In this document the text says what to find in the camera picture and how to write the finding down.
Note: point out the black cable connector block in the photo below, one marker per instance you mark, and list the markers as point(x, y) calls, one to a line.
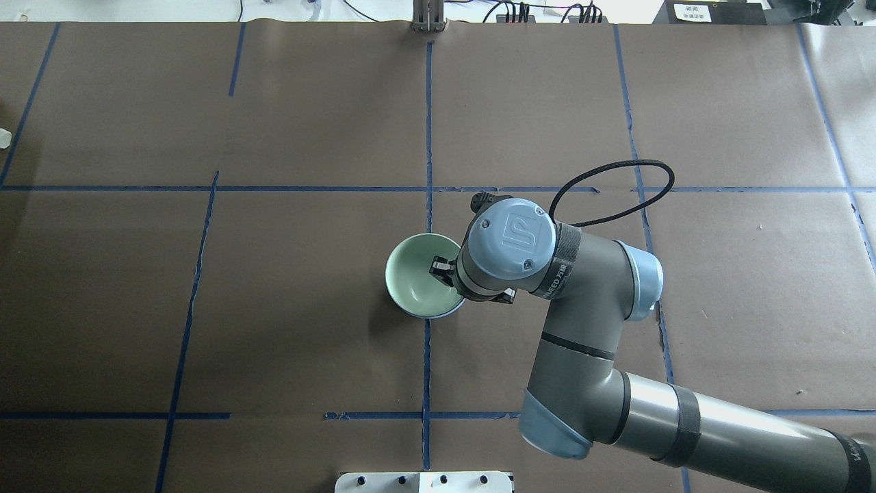
point(508, 12)

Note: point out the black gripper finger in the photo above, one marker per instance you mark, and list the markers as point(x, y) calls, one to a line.
point(507, 296)
point(443, 269)

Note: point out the aluminium frame post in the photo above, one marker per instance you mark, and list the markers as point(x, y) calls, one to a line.
point(428, 15)

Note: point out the green bowl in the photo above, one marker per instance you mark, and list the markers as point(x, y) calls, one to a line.
point(409, 282)

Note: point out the black box with label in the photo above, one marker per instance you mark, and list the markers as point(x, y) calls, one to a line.
point(710, 12)

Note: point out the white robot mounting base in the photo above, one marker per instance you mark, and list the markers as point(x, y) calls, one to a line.
point(426, 481)

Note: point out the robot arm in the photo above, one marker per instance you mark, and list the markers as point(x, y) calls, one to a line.
point(576, 397)

